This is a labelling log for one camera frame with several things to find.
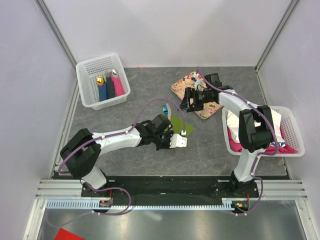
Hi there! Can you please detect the white laundry basket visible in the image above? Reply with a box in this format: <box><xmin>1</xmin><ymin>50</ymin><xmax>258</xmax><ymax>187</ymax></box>
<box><xmin>222</xmin><ymin>105</ymin><xmax>305</xmax><ymax>157</ymax></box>

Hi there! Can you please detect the pink folded garment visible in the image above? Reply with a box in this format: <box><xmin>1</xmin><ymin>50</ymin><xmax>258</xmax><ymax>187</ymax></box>
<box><xmin>227</xmin><ymin>127</ymin><xmax>298</xmax><ymax>154</ymax></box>

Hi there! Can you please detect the gold spoon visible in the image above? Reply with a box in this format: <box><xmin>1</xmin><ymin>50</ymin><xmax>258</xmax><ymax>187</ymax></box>
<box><xmin>96</xmin><ymin>75</ymin><xmax>105</xmax><ymax>86</ymax></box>

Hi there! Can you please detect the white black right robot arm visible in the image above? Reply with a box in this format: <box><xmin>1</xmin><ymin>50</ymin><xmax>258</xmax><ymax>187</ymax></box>
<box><xmin>179</xmin><ymin>71</ymin><xmax>278</xmax><ymax>197</ymax></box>

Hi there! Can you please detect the blue metallic fork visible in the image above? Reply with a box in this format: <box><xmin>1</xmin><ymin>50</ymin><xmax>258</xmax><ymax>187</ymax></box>
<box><xmin>162</xmin><ymin>105</ymin><xmax>168</xmax><ymax>117</ymax></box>

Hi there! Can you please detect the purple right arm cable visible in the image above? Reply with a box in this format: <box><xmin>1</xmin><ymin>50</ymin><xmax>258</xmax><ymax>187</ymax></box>
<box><xmin>196</xmin><ymin>65</ymin><xmax>279</xmax><ymax>217</ymax></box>

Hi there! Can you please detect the white folded t-shirt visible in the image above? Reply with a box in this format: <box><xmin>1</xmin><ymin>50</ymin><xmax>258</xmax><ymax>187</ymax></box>
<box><xmin>226</xmin><ymin>109</ymin><xmax>286</xmax><ymax>152</ymax></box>

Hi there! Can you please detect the blue rolled napkin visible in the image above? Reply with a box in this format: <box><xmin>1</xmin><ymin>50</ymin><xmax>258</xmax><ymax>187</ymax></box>
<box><xmin>98</xmin><ymin>83</ymin><xmax>108</xmax><ymax>102</ymax></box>

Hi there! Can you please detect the dark grey rolled napkin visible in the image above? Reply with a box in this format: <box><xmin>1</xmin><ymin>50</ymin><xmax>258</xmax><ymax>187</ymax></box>
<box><xmin>105</xmin><ymin>75</ymin><xmax>116</xmax><ymax>99</ymax></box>

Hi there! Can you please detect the green paper napkin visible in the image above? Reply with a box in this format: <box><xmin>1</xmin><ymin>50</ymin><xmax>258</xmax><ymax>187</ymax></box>
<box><xmin>170</xmin><ymin>114</ymin><xmax>194</xmax><ymax>137</ymax></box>

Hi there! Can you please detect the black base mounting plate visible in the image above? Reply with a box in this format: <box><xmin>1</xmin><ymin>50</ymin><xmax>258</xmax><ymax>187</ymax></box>
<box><xmin>81</xmin><ymin>176</ymin><xmax>259</xmax><ymax>205</ymax></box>

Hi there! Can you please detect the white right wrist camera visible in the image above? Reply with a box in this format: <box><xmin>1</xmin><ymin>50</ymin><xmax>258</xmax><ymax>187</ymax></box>
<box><xmin>194</xmin><ymin>74</ymin><xmax>206</xmax><ymax>92</ymax></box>

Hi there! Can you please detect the aluminium rail profile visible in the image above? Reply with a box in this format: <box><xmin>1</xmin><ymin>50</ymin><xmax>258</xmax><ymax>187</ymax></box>
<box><xmin>35</xmin><ymin>179</ymin><xmax>308</xmax><ymax>200</ymax></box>

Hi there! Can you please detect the silver table knife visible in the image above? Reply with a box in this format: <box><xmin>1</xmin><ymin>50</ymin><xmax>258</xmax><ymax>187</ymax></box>
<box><xmin>166</xmin><ymin>103</ymin><xmax>172</xmax><ymax>121</ymax></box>

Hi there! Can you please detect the red sheet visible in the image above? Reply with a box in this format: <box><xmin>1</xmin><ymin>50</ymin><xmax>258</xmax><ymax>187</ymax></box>
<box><xmin>54</xmin><ymin>228</ymin><xmax>84</xmax><ymax>240</ymax></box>

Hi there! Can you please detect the white perforated plastic basket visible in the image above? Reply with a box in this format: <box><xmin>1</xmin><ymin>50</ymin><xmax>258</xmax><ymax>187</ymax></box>
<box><xmin>76</xmin><ymin>53</ymin><xmax>131</xmax><ymax>111</ymax></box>

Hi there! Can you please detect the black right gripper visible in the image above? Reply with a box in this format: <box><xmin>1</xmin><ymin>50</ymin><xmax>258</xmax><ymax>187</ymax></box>
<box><xmin>177</xmin><ymin>87</ymin><xmax>212</xmax><ymax>113</ymax></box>

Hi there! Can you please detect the grey slotted cable duct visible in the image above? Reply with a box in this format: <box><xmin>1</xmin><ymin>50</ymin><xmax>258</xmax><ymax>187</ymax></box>
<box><xmin>46</xmin><ymin>199</ymin><xmax>249</xmax><ymax>211</ymax></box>

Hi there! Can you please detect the pink rolled napkin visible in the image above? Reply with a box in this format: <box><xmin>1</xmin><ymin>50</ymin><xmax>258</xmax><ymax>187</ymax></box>
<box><xmin>111</xmin><ymin>76</ymin><xmax>125</xmax><ymax>96</ymax></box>

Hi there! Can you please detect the floral rectangular tray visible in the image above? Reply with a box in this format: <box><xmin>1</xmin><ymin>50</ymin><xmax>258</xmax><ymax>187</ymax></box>
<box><xmin>170</xmin><ymin>71</ymin><xmax>222</xmax><ymax>120</ymax></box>

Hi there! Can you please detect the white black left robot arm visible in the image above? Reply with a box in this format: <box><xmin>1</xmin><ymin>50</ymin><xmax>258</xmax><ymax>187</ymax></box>
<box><xmin>59</xmin><ymin>114</ymin><xmax>177</xmax><ymax>197</ymax></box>

